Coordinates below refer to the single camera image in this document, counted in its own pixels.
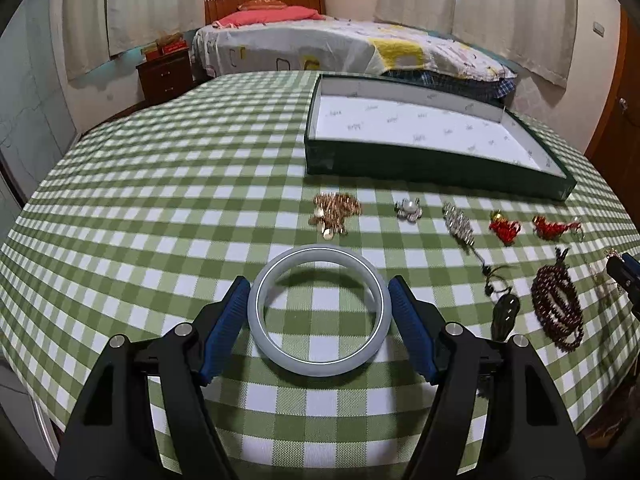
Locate rose gold rhinestone clip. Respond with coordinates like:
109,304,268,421
593,248,627,292

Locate dark red bead bracelet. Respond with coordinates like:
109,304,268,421
529,246,586,354

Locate red knot charm with pearls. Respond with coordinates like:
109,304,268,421
532,216,584,240

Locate dark green pendant black cord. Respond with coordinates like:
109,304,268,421
472,246,522,344

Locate red knot charm gold bell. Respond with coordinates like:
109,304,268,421
489,210,522,246

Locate crystal rhinestone hair clip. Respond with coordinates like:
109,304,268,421
442,202,475,248

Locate pale grey jade bangle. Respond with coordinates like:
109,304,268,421
247,244,392,377

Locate pearl silver brooch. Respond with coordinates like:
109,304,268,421
394,198,423,223

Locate gold coin chain necklace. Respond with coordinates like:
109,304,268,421
308,190,365,241

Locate brown wooden door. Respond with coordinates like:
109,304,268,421
586,9,640,228

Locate green white checkered tablecloth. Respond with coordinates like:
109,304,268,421
0,70,640,480

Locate bed with patterned sheet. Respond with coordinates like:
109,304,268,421
191,18,516,103

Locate right white curtain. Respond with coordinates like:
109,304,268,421
374,0,577,88

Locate white curtain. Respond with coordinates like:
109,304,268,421
62,0,204,79
374,0,577,88

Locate dark green shallow box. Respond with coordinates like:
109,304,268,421
304,74,576,202

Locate grey sliding wardrobe door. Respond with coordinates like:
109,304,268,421
1,0,77,198

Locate dark wooden nightstand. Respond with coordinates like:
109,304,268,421
137,49,194,106

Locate red boxes on nightstand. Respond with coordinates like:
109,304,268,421
141,32,189,61

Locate left white curtain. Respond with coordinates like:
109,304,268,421
62,0,204,79

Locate pink pillow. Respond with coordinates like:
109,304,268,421
213,6,324,28

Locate orange patterned cushion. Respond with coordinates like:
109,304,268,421
238,0,288,12

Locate white wall switch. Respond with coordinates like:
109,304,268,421
592,22,605,37

